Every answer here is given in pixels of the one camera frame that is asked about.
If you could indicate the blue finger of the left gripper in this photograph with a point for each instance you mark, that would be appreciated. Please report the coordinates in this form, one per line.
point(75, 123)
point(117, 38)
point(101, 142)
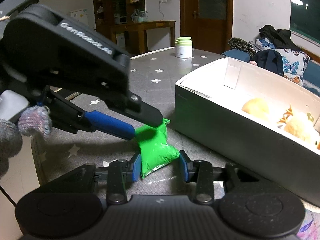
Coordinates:
point(110, 125)

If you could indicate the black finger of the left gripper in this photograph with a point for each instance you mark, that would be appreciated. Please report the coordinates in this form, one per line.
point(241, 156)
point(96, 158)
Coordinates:
point(131, 105)

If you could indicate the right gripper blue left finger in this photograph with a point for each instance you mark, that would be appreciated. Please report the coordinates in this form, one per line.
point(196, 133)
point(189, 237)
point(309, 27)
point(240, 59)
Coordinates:
point(121, 172)

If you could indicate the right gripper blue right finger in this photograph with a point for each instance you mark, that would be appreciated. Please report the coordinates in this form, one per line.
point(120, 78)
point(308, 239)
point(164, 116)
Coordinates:
point(199, 172)

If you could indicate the green plastic packet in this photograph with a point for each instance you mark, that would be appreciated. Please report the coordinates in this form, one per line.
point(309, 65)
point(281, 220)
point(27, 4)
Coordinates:
point(155, 151)

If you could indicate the orange rubber duck toy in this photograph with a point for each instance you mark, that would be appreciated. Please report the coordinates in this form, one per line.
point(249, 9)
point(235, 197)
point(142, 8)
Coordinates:
point(257, 107)

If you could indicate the grey gloved left hand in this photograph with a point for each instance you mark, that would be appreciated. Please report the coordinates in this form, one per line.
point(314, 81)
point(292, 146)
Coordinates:
point(34, 120)

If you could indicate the white refrigerator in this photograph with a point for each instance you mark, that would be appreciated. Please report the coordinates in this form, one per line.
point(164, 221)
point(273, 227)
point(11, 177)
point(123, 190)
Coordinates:
point(80, 15)

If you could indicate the grey cardboard box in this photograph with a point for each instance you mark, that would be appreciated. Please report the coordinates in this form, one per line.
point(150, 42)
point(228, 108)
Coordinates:
point(208, 109)

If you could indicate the white jar green lid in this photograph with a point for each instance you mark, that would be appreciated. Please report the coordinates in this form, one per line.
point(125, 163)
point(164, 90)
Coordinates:
point(183, 47)

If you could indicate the wooden side table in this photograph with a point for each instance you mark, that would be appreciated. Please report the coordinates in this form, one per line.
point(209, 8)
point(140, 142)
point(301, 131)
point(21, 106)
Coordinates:
point(140, 28)

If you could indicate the dark wooden shelf cabinet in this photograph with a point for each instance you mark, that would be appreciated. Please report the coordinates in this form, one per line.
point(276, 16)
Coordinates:
point(109, 13)

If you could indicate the yellow plush toy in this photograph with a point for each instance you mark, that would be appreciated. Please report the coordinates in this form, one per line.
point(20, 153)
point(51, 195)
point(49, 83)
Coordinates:
point(301, 126)

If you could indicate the striped dark cloth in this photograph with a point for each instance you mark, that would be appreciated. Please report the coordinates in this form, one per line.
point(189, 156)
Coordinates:
point(239, 44)

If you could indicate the dark wooden door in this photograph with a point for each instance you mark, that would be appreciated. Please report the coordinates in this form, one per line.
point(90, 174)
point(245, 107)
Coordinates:
point(208, 23)

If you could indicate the dark navy jacket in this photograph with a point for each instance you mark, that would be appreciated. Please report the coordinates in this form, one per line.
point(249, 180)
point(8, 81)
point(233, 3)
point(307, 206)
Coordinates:
point(270, 60)

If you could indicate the blue sofa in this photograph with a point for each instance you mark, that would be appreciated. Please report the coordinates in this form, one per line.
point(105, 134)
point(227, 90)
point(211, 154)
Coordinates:
point(310, 77)

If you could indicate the butterfly pattern cushion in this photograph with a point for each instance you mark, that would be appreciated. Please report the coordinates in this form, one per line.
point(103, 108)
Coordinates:
point(294, 61)

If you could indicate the black clothes pile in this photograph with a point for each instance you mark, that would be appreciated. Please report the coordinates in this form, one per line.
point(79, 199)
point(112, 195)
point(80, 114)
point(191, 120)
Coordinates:
point(281, 38)

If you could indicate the dark green window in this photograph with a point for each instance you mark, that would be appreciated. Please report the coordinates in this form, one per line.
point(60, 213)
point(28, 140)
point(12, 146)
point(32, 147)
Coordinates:
point(305, 18)

